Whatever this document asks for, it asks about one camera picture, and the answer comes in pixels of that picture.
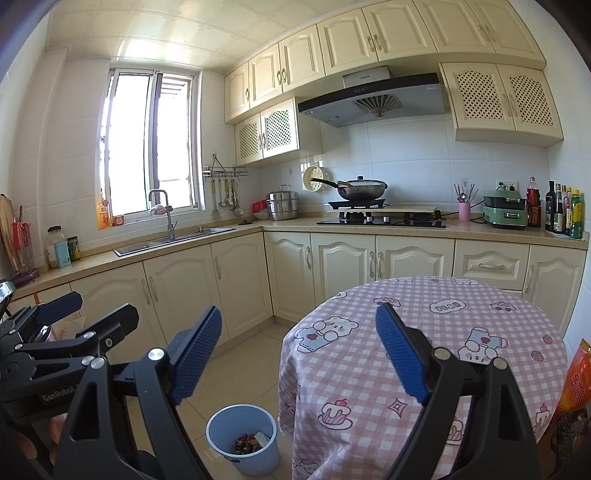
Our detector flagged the grey range hood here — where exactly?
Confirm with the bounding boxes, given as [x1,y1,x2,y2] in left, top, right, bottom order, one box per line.
[296,65,451,129]

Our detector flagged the hanging metal ladle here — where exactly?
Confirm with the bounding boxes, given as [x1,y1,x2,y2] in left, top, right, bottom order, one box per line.
[227,178,245,218]

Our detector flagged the bundle of chopsticks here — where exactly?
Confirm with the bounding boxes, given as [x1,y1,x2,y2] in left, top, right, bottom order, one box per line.
[453,182,479,205]

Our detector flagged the kitchen window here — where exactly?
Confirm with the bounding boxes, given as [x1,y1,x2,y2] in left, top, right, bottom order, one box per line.
[97,68,206,232]

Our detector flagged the pink checked tablecloth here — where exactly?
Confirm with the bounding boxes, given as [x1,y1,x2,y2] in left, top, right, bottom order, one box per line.
[276,275,569,480]

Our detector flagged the blue plastic bucket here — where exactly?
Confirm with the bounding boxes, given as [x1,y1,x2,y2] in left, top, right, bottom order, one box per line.
[205,403,282,477]

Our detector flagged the black burner grate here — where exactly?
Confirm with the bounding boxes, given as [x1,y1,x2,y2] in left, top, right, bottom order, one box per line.
[327,198,388,210]

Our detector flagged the green electric cooker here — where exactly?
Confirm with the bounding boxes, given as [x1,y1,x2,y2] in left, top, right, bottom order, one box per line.
[482,194,530,230]

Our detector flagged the black handled wok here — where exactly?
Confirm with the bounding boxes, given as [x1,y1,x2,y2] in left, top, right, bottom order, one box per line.
[310,175,389,202]

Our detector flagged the orange snack bag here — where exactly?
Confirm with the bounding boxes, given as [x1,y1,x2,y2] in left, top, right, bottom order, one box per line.
[553,338,591,417]

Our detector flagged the cream upper wall cabinets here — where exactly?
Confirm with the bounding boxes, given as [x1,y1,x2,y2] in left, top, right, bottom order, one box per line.
[223,0,548,125]

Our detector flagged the cream lower kitchen cabinets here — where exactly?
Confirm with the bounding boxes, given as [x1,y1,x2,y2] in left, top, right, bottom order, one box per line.
[8,229,588,385]

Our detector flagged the cream round steamer tray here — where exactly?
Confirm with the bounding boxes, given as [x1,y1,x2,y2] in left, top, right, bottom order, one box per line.
[302,163,327,193]

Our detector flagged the wooden cutting board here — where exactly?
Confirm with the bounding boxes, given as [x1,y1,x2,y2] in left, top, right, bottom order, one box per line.
[0,195,18,274]

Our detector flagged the translucent plastic bag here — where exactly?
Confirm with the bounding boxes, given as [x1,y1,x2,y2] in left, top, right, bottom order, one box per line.
[52,316,89,343]

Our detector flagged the cream lattice door cabinet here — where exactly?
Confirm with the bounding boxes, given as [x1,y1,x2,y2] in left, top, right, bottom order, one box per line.
[438,62,565,150]
[234,96,324,168]

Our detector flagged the red knife rack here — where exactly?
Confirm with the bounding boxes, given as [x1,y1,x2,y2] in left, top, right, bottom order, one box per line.
[11,205,38,283]

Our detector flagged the brown snack wrapper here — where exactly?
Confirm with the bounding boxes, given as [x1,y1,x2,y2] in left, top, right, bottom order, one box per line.
[233,433,260,456]

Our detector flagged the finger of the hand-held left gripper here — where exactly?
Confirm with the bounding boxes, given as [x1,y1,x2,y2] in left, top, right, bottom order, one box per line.
[20,303,140,359]
[0,291,84,345]

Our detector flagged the stainless steel steamer pot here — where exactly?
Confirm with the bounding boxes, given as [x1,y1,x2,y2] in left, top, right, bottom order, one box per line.
[266,184,301,222]

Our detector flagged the black gas stove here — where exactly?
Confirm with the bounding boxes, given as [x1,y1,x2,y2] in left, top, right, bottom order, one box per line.
[316,212,448,230]

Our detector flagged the row of condiment bottles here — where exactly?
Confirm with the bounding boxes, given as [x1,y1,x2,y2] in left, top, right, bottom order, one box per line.
[526,176,584,240]

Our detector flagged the metal wall utensil rack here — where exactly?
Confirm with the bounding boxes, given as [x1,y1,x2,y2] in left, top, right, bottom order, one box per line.
[202,153,249,179]

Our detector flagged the clear jar black lid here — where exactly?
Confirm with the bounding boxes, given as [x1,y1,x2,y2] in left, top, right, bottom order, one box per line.
[45,224,68,270]

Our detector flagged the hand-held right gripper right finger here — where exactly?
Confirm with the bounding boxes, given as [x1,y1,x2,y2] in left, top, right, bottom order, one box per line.
[374,302,541,480]

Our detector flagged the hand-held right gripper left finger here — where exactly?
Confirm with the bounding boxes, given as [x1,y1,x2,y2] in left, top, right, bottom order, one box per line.
[53,305,223,480]

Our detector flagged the cream cabinet drawer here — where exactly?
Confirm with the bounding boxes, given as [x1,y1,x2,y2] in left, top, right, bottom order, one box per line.
[453,239,531,292]

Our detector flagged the steel wok lid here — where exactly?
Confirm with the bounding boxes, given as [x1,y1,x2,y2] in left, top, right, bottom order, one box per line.
[341,175,387,188]

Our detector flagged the person's left hand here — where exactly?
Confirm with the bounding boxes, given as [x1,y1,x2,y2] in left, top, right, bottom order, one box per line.
[11,410,77,465]

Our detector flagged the steel double sink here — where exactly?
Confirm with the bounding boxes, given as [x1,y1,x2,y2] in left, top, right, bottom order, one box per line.
[113,226,238,258]

